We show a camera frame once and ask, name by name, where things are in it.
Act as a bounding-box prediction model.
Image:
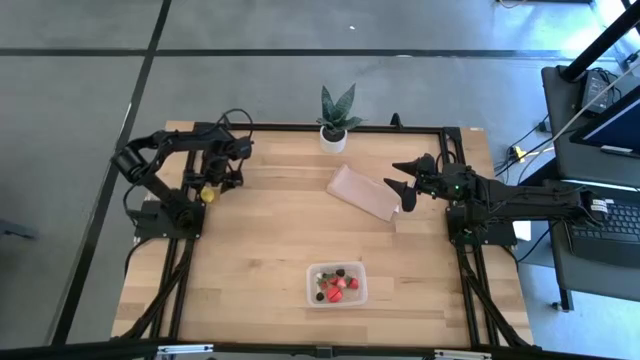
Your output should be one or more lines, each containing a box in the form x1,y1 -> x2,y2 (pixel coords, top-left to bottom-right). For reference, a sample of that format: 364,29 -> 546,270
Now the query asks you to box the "black frame crossbar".
0,338 -> 640,360

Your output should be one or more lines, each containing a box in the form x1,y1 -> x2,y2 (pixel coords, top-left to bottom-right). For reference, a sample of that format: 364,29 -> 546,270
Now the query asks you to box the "black computer monitor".
569,84 -> 640,161

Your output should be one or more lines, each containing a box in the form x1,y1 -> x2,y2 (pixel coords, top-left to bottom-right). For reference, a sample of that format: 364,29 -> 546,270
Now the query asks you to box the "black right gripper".
383,153 -> 475,214

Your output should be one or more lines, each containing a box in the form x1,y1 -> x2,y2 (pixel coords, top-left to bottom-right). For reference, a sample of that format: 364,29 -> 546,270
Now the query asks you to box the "clear plastic tupperware container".
305,260 -> 369,308

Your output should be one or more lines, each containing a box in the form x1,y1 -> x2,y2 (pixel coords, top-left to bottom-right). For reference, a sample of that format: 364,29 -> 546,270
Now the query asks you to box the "snake plant in white pot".
316,82 -> 365,154

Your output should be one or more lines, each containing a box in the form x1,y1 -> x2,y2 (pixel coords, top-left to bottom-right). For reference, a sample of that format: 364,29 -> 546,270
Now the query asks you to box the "black aluminium table frame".
112,113 -> 541,351

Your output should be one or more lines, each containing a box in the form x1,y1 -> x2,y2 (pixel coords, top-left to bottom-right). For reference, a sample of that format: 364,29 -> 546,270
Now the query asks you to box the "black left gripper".
184,153 -> 246,194

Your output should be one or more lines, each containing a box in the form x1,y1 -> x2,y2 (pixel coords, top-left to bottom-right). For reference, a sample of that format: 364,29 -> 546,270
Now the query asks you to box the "silver metal bracket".
432,348 -> 494,360
156,343 -> 215,357

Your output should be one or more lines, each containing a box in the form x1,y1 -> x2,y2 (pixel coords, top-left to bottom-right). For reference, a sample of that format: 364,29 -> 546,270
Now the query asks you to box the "black power adapter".
581,68 -> 615,115

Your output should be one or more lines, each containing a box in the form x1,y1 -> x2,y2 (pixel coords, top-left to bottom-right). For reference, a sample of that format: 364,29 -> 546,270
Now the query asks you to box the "black diagonal pole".
560,0 -> 640,82
518,158 -> 562,189

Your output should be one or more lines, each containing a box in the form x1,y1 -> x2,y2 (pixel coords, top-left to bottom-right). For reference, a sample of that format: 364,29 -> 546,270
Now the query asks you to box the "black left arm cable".
216,108 -> 254,144

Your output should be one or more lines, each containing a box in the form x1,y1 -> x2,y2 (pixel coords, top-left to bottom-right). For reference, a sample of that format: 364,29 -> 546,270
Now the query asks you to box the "white cable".
549,63 -> 640,146

